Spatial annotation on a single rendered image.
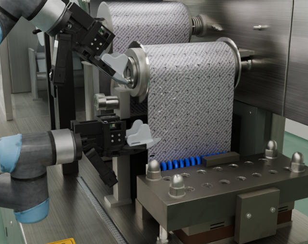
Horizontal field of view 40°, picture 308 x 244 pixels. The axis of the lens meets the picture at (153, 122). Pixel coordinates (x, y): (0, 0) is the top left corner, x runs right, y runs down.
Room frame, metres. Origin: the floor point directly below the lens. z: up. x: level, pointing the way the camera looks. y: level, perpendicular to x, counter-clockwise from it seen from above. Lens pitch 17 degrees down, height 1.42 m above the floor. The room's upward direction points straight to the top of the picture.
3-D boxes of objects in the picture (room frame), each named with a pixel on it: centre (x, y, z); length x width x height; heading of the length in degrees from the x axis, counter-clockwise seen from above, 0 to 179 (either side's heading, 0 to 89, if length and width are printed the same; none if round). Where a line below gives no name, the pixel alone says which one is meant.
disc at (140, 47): (1.01, 0.04, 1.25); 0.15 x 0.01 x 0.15; 24
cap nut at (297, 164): (0.93, -0.34, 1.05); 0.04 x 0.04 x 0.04
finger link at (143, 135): (0.93, 0.02, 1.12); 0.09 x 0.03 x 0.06; 113
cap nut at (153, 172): (0.88, 0.00, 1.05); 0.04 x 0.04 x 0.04
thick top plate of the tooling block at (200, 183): (0.91, -0.18, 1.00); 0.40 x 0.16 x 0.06; 114
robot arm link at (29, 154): (0.84, 0.27, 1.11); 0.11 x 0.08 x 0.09; 114
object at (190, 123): (1.00, -0.09, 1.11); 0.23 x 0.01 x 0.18; 114
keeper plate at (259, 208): (0.83, -0.23, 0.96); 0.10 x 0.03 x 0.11; 114
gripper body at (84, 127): (0.90, 0.12, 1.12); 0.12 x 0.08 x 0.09; 114
